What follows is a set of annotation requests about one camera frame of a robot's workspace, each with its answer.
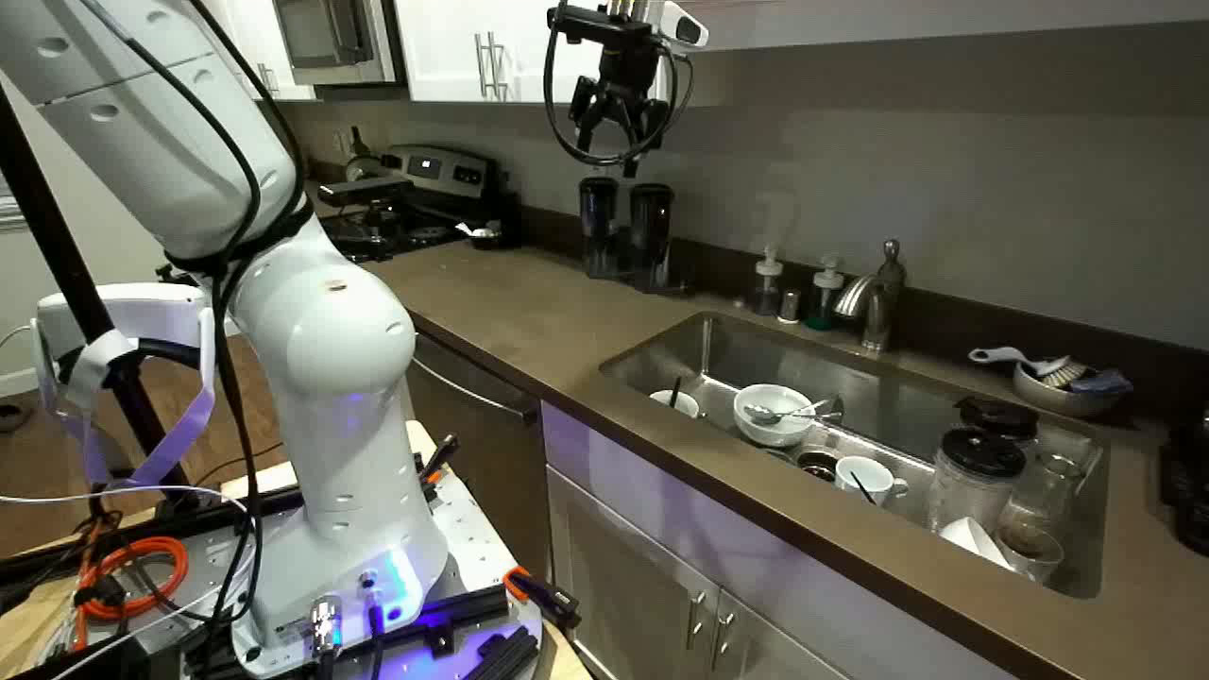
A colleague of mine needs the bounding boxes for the stainless steel sink basin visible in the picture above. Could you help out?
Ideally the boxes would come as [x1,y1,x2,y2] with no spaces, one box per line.
[596,311,1114,603]

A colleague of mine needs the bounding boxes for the clear drinking glass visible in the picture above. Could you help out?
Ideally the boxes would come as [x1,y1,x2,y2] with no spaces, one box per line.
[989,497,1071,584]

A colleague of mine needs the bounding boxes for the white dish brush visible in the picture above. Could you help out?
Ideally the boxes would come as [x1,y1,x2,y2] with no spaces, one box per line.
[964,339,1077,384]

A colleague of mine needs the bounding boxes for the white sponge dish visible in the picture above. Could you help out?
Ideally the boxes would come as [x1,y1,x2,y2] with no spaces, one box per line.
[1010,358,1135,422]

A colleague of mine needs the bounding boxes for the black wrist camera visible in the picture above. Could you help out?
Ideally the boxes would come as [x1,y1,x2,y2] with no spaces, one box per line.
[549,0,634,52]

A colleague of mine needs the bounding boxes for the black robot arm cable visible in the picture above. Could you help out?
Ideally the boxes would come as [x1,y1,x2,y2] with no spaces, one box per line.
[119,0,321,636]

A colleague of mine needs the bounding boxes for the black tripod pole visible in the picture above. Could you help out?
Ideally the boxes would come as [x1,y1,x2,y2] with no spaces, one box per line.
[0,87,196,509]

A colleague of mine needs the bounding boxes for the dishwasher with metal handle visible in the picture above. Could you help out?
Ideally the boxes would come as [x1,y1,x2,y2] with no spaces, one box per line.
[403,316,557,584]

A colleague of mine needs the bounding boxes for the green soap pump dispenser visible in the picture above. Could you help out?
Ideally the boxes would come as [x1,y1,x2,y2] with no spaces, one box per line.
[805,256,849,337]

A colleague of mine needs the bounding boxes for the white mug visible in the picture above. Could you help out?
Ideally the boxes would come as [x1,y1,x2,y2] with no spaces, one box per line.
[832,452,915,515]

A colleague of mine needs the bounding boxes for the blender jar with black lid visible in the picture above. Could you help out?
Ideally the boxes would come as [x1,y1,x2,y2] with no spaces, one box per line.
[954,394,1044,446]
[925,426,1032,533]

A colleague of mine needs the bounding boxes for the robot mounting table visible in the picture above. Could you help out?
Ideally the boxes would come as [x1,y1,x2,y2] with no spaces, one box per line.
[0,419,596,680]

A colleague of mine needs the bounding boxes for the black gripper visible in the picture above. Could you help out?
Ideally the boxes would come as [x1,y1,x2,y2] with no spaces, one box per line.
[571,34,679,183]

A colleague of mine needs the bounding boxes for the large metal spoon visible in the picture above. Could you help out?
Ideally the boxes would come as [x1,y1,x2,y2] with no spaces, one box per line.
[745,394,845,431]

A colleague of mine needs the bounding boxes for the stainless steel kitchen faucet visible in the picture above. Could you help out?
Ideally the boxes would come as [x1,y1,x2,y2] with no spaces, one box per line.
[832,233,911,358]

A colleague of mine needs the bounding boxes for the black microwave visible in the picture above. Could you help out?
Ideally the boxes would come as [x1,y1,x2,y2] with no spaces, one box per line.
[269,0,411,94]

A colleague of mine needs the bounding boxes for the white curved stand frame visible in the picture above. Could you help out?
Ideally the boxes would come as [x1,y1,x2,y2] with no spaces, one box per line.
[32,278,238,491]

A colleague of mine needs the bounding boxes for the small white bowl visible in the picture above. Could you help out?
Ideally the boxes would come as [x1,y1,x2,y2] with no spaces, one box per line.
[648,374,708,422]

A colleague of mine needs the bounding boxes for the blue sponge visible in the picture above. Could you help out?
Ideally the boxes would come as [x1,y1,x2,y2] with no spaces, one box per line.
[1071,361,1138,402]

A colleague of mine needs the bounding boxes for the sink base cabinet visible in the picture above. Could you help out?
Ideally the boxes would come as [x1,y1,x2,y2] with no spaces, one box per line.
[538,402,1018,680]

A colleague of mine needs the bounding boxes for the grey canister jars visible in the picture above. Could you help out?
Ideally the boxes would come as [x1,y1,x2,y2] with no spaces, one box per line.
[750,246,791,322]

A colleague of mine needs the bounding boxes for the orange cable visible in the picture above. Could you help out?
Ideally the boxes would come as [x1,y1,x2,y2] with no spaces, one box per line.
[68,533,196,631]

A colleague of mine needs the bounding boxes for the large white bowl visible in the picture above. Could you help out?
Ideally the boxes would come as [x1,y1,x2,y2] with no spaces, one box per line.
[728,383,823,452]

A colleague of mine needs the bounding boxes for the clear glass jar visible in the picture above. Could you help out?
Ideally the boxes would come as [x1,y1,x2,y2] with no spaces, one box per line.
[1024,419,1100,509]

